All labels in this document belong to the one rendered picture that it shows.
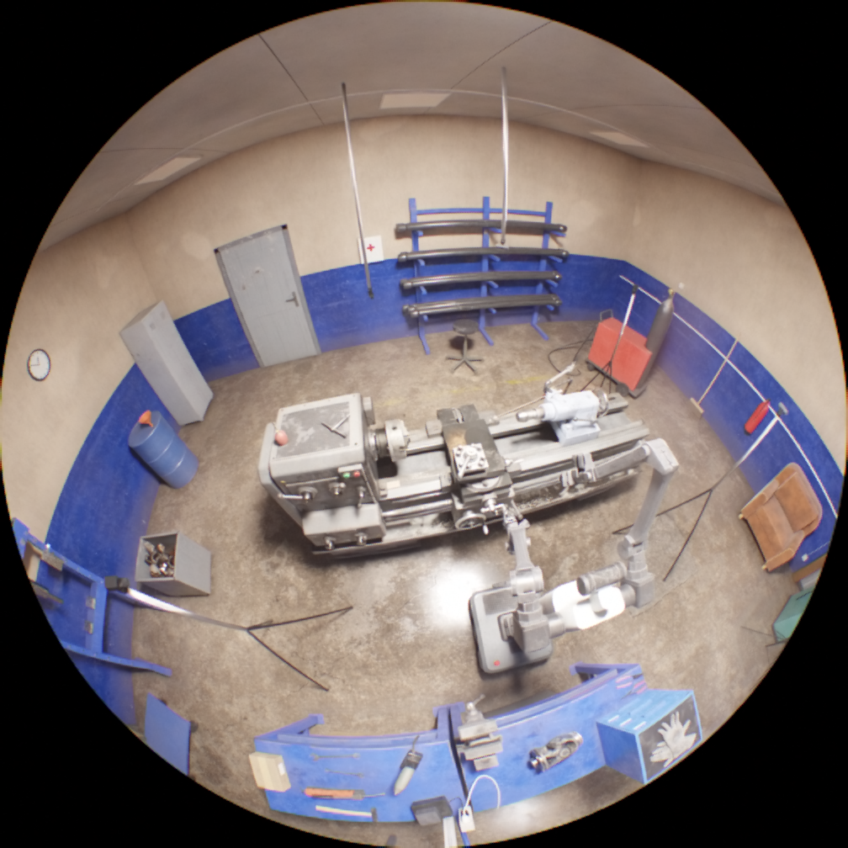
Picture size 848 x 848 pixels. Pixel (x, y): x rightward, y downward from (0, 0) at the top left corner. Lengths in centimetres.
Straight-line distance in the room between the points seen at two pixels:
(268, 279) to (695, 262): 624
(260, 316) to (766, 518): 725
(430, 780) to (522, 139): 597
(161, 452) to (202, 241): 283
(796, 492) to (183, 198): 836
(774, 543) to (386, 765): 422
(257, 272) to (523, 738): 520
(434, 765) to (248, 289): 513
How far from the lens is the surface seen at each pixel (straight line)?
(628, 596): 119
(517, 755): 181
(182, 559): 302
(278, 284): 449
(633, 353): 421
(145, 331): 434
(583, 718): 187
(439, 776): 181
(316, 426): 169
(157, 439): 385
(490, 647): 225
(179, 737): 351
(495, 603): 227
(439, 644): 249
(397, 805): 194
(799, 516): 460
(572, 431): 219
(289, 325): 473
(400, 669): 252
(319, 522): 197
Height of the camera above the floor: 249
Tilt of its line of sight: 48 degrees down
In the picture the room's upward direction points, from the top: 5 degrees counter-clockwise
